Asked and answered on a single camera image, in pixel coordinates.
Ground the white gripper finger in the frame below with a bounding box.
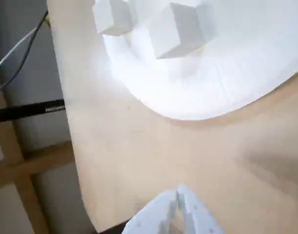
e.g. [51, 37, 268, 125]
[175, 183, 225, 234]
[122, 189, 179, 234]

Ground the white cube block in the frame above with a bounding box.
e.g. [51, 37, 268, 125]
[144, 2, 206, 60]
[92, 0, 135, 36]

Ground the white paper plate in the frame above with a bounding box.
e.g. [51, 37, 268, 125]
[101, 0, 298, 121]

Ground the black bar with print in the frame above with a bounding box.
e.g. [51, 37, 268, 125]
[0, 98, 67, 124]

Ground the wooden partition frame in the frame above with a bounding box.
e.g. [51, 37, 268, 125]
[0, 73, 96, 234]

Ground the thin black cable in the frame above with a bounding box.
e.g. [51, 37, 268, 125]
[0, 9, 49, 96]

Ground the thin white cable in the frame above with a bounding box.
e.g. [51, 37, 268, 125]
[0, 14, 49, 73]

